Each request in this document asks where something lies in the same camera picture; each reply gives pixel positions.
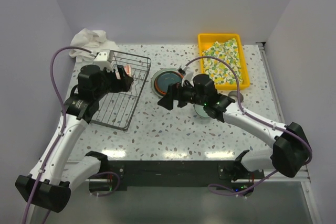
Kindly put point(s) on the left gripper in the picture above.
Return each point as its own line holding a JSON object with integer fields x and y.
{"x": 122, "y": 85}

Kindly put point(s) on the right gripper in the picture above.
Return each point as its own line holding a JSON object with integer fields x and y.
{"x": 175, "y": 92}

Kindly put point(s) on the dark teal plate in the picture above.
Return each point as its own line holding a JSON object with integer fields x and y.
{"x": 168, "y": 79}

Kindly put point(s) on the light green bowl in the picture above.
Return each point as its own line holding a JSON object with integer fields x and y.
{"x": 199, "y": 109}

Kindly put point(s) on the light green floral plate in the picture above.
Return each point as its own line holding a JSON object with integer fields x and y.
{"x": 163, "y": 78}

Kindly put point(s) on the orange plate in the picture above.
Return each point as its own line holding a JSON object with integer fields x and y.
{"x": 156, "y": 89}

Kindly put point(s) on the beige brown cup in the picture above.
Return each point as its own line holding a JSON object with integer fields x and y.
{"x": 236, "y": 95}

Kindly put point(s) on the white red patterned bowl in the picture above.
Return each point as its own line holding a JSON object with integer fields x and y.
{"x": 126, "y": 68}

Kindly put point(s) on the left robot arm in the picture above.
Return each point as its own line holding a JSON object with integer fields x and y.
{"x": 46, "y": 186}

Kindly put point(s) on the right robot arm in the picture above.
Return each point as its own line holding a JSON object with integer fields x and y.
{"x": 289, "y": 149}

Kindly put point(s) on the white crumpled towel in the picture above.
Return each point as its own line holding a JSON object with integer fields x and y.
{"x": 92, "y": 40}

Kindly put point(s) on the lemon print cloth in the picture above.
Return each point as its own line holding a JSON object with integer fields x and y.
{"x": 227, "y": 52}

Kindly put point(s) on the yellow plastic bin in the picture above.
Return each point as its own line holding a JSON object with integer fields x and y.
{"x": 206, "y": 40}

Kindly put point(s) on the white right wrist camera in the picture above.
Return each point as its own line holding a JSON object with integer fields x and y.
{"x": 186, "y": 72}

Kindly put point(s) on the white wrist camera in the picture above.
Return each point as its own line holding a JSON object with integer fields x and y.
{"x": 186, "y": 72}
{"x": 105, "y": 60}

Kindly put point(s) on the black wire dish rack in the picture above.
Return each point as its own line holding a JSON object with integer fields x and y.
{"x": 117, "y": 109}

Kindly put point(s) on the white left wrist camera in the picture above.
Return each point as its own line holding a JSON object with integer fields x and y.
{"x": 105, "y": 60}

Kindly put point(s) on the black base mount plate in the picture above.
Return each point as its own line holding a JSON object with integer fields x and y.
{"x": 182, "y": 174}

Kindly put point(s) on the aluminium frame rail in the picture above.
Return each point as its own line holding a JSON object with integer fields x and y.
{"x": 305, "y": 179}

